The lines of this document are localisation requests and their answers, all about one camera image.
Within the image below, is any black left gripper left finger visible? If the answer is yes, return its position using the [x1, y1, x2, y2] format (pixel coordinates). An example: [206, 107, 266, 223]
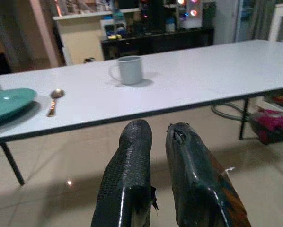
[91, 119, 159, 227]

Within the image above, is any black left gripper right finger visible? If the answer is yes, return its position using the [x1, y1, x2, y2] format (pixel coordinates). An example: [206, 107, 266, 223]
[165, 121, 252, 227]

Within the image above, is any black metal table leg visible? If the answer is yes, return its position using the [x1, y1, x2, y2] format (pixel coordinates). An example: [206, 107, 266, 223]
[239, 97, 250, 140]
[0, 142, 26, 186]

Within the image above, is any pink and black bag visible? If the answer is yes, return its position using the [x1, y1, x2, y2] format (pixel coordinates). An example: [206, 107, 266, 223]
[249, 106, 283, 145]

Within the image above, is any white enamel mug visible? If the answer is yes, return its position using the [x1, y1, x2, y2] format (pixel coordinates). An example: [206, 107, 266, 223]
[108, 55, 143, 86]

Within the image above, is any gold spoon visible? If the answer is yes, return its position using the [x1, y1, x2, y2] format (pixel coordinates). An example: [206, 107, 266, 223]
[46, 88, 65, 117]

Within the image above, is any black low sideboard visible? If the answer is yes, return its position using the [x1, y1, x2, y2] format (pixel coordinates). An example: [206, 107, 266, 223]
[100, 27, 215, 61]

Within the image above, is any teal plate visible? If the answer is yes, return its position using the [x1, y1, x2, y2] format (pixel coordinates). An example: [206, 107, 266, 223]
[0, 87, 38, 126]

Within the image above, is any white shelf unit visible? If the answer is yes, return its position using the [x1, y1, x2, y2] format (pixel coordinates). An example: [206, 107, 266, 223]
[52, 8, 142, 67]

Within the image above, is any white plastic bottle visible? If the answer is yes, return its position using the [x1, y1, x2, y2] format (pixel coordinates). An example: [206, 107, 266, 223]
[165, 17, 176, 33]

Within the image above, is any computer case with coloured lights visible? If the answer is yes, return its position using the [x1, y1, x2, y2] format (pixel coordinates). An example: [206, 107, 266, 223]
[177, 0, 203, 29]

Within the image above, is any white glass door cabinet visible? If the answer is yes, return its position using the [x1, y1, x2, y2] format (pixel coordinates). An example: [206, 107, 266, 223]
[267, 3, 283, 44]

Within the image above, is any green hose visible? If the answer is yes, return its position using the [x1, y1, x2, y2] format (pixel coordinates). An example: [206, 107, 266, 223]
[211, 101, 254, 124]

